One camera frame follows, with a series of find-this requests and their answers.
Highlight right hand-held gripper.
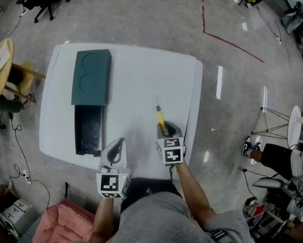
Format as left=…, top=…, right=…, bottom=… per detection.
left=155, top=122, right=186, bottom=167

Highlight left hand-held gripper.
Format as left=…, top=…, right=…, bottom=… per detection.
left=96, top=137, right=132, bottom=200

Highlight dark green drawer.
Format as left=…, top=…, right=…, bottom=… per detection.
left=74, top=104, right=103, bottom=158

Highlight person's right forearm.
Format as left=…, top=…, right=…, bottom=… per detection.
left=174, top=160, right=217, bottom=225

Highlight person's left forearm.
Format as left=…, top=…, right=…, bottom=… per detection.
left=91, top=196, right=115, bottom=243

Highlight person's black shorts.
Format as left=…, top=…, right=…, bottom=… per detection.
left=120, top=177, right=183, bottom=214

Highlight pink cushion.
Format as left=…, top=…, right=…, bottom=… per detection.
left=35, top=203, right=97, bottom=243

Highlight person's grey shirt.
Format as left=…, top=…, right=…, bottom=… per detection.
left=118, top=193, right=254, bottom=243

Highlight red floor tape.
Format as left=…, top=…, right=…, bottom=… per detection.
left=201, top=0, right=266, bottom=64

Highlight silver desk lamp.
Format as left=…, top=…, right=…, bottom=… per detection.
left=252, top=177, right=286, bottom=190

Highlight stack of books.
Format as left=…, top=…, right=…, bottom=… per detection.
left=242, top=196, right=266, bottom=218

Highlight white boxes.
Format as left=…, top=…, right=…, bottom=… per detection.
left=1, top=198, right=32, bottom=223

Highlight wooden stool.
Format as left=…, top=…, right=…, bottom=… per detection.
left=4, top=60, right=47, bottom=104

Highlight white round side table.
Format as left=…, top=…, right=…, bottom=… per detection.
left=251, top=105, right=303, bottom=149

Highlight round wooden table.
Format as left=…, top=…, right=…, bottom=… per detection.
left=0, top=37, right=15, bottom=101

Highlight white floor cable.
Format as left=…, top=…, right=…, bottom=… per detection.
left=29, top=162, right=73, bottom=176

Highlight black floor cable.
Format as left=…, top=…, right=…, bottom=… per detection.
left=8, top=111, right=51, bottom=208

